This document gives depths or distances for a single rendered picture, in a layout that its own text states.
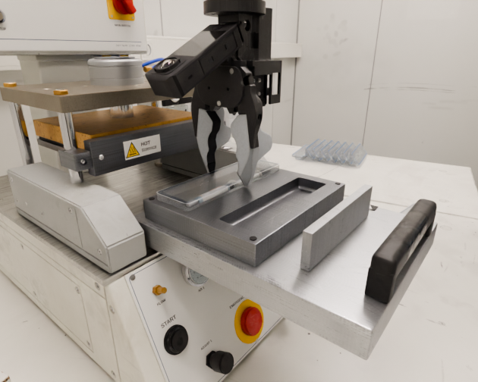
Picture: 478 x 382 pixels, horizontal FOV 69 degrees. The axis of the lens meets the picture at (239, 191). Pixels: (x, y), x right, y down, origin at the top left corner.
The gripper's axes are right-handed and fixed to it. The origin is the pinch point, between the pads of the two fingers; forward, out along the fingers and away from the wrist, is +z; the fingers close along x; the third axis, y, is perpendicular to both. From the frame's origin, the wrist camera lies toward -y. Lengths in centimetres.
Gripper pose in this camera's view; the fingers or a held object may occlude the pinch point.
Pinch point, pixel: (224, 173)
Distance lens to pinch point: 45.5
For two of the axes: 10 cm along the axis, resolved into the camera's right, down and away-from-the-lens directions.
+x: -7.8, -2.3, 5.9
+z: 0.0, 9.3, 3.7
